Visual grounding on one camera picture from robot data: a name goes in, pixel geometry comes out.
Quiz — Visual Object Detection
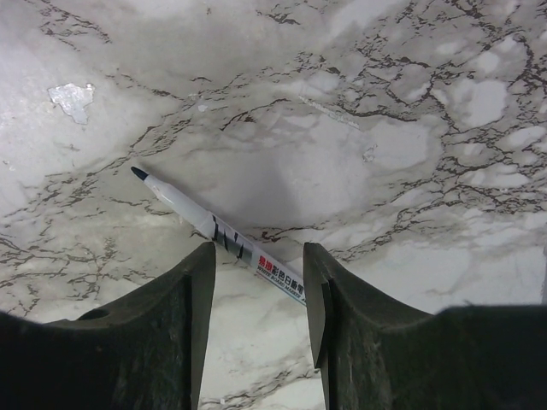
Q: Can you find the white pen blue end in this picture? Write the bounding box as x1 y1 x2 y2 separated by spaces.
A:
131 167 306 305

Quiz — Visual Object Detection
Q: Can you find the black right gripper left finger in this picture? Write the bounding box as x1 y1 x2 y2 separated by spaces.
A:
1 243 215 409

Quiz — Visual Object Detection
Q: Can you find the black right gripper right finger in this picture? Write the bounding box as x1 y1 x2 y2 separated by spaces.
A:
303 243 546 409

